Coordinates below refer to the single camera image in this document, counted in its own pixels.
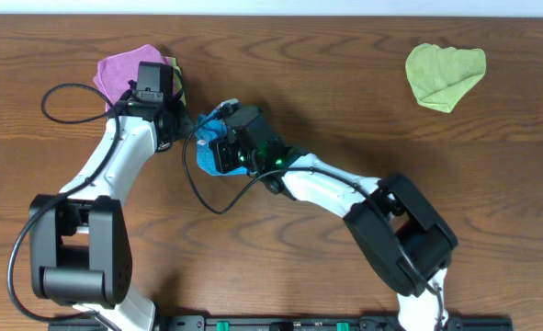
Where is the blue microfiber cloth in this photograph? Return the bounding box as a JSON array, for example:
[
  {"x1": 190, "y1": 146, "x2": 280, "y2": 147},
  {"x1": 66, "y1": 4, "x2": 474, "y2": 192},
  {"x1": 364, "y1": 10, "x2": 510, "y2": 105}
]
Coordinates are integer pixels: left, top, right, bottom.
[{"x1": 195, "y1": 109, "x2": 247, "y2": 177}]

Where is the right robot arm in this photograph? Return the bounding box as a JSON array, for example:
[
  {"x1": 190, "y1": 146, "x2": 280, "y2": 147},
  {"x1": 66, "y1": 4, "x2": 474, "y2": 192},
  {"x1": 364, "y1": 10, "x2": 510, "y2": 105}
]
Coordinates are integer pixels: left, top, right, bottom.
[{"x1": 209, "y1": 100, "x2": 458, "y2": 330}]

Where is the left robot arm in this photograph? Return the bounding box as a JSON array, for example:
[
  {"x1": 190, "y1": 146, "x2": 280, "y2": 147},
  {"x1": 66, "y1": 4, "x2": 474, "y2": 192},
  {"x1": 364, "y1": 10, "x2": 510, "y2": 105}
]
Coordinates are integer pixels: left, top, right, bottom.
[{"x1": 25, "y1": 62, "x2": 193, "y2": 330}]

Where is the folded green microfiber cloth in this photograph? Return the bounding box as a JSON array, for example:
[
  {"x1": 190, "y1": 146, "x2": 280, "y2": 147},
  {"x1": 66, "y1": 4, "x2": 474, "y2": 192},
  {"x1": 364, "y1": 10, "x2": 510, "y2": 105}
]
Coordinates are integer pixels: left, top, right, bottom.
[{"x1": 166, "y1": 57, "x2": 187, "y2": 105}]

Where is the folded purple microfiber cloth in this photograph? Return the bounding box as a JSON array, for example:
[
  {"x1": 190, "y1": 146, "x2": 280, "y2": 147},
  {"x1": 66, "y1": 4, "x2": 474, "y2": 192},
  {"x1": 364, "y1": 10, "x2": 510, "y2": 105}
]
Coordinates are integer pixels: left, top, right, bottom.
[{"x1": 93, "y1": 44, "x2": 176, "y2": 104}]

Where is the crumpled green microfiber cloth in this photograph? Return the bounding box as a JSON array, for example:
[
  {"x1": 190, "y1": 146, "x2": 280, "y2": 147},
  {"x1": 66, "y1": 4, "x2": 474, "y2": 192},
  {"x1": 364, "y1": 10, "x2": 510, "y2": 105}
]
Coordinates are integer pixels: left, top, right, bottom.
[{"x1": 405, "y1": 43, "x2": 487, "y2": 113}]

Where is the left black cable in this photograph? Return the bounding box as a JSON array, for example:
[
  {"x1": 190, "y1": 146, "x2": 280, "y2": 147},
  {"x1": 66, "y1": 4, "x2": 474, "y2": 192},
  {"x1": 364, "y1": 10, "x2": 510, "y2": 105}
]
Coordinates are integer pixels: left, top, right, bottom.
[{"x1": 6, "y1": 83, "x2": 123, "y2": 323}]

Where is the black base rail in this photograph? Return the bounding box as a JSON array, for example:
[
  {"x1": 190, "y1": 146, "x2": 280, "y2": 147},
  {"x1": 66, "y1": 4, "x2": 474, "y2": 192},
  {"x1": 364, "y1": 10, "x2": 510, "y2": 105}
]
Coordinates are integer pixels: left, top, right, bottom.
[{"x1": 48, "y1": 312, "x2": 514, "y2": 331}]

